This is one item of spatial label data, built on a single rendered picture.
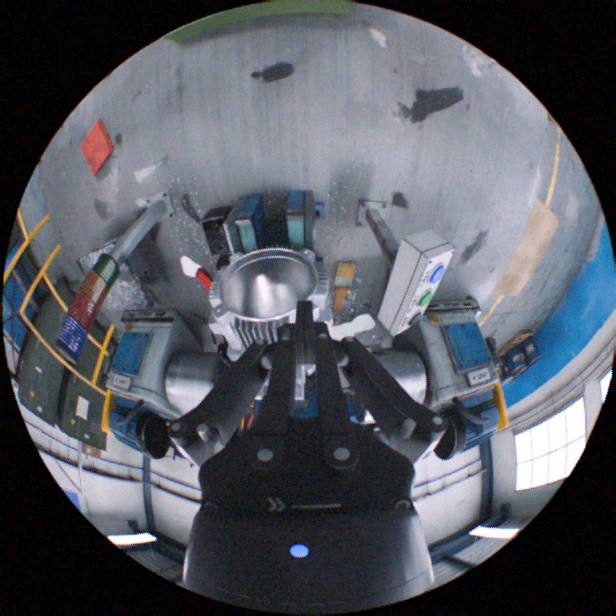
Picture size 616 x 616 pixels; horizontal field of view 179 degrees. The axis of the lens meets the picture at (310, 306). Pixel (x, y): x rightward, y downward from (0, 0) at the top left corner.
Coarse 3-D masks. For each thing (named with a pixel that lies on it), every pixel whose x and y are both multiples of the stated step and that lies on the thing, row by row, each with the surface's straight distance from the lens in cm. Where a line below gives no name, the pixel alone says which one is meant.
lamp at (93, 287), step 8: (88, 280) 41; (96, 280) 40; (80, 288) 41; (88, 288) 40; (96, 288) 40; (104, 288) 41; (88, 296) 39; (96, 296) 40; (104, 296) 42; (96, 304) 40
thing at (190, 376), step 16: (192, 352) 79; (208, 352) 77; (176, 368) 74; (192, 368) 71; (208, 368) 69; (224, 368) 72; (176, 384) 73; (192, 384) 69; (208, 384) 67; (176, 400) 75; (192, 400) 71
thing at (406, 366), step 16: (384, 352) 69; (400, 352) 70; (416, 352) 74; (400, 368) 66; (416, 368) 68; (400, 384) 65; (416, 384) 67; (352, 400) 76; (416, 400) 69; (368, 416) 66
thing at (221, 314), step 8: (304, 248) 39; (232, 256) 41; (240, 256) 40; (312, 256) 38; (216, 312) 32; (224, 312) 31; (216, 320) 34; (224, 320) 32; (232, 320) 33; (312, 368) 44
